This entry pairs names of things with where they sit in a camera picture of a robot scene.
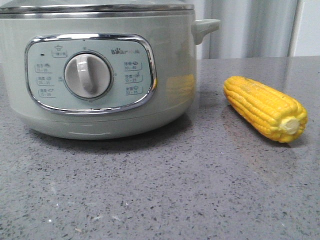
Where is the yellow corn cob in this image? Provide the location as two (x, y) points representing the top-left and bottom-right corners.
(223, 76), (308, 143)

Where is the glass pot lid steel rim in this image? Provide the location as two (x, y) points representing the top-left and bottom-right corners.
(0, 0), (194, 14)

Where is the pale green electric pot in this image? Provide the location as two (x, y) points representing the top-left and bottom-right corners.
(0, 6), (220, 140)

